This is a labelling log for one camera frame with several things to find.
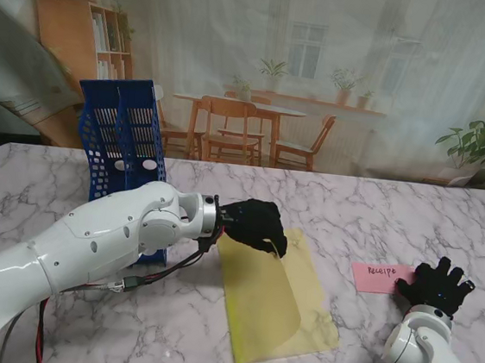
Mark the pink paper receipt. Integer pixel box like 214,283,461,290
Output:
347,258,419,299

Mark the black and red left arm cable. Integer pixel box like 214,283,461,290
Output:
0,191,230,363

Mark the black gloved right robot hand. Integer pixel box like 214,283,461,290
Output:
391,252,478,322

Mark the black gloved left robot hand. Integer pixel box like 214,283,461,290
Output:
215,195,293,259

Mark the printed dining room backdrop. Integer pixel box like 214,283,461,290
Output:
0,0,485,193

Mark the blue perforated plastic file rack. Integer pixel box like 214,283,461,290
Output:
60,72,186,268

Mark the yellow-green translucent file folder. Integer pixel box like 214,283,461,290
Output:
205,220,350,363

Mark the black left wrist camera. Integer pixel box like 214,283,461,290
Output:
194,233,221,256

